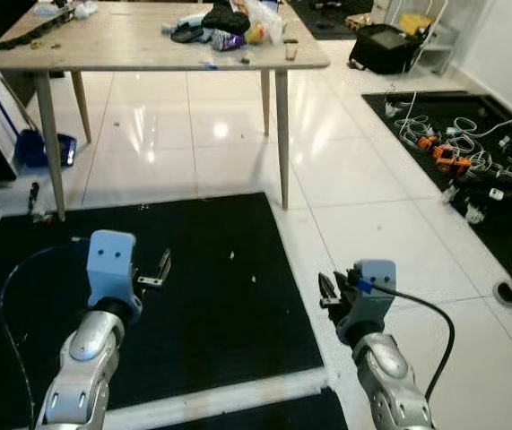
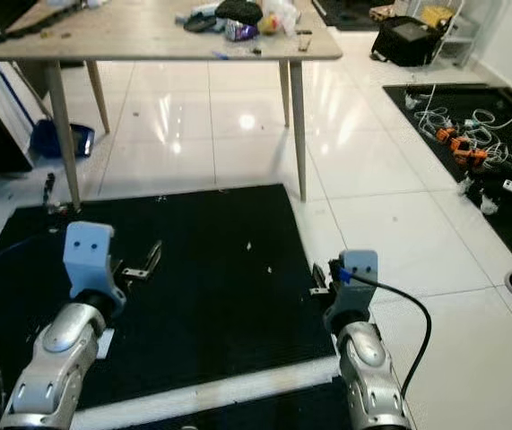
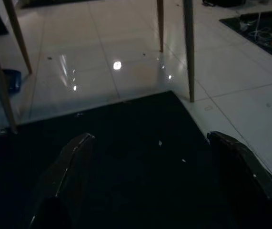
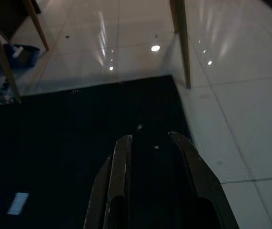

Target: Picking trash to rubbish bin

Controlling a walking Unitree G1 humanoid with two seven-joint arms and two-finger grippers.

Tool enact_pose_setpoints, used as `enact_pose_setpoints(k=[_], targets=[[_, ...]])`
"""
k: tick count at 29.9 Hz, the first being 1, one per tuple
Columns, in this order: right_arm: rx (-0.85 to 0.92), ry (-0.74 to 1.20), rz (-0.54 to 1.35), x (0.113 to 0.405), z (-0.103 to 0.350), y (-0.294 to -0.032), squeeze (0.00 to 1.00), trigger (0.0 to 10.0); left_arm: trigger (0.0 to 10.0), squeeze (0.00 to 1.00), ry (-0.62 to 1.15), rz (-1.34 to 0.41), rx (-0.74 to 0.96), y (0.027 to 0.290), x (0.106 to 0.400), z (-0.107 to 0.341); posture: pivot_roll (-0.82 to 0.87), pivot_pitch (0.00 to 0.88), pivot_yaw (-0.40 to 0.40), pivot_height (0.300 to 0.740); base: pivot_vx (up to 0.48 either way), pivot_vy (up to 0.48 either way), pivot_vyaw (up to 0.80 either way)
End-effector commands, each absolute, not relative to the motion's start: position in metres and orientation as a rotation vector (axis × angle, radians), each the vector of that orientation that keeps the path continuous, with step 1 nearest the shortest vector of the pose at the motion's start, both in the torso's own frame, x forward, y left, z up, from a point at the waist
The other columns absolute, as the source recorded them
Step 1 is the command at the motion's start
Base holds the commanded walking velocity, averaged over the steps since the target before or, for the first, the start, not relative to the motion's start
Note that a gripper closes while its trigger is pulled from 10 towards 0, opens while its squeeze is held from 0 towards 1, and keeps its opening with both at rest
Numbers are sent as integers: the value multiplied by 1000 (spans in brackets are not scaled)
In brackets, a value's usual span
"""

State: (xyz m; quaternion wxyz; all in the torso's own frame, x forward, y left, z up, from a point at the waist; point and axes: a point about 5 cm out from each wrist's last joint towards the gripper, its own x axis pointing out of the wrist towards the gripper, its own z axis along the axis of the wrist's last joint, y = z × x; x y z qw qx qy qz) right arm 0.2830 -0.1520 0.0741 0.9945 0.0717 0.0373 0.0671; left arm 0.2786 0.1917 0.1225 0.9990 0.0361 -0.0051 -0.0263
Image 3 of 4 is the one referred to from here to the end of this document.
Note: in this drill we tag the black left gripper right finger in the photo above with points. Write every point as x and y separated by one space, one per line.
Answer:
243 186

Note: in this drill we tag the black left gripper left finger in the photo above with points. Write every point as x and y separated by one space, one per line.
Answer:
69 181

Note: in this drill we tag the blue plastic bin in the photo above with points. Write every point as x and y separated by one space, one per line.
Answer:
13 80

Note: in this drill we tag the small black floor mat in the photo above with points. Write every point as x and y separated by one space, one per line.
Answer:
138 181

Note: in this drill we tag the light wooden table leg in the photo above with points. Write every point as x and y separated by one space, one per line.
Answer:
160 26
19 35
0 83
190 59

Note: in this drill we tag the large black floor mat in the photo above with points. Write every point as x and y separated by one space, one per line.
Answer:
252 22

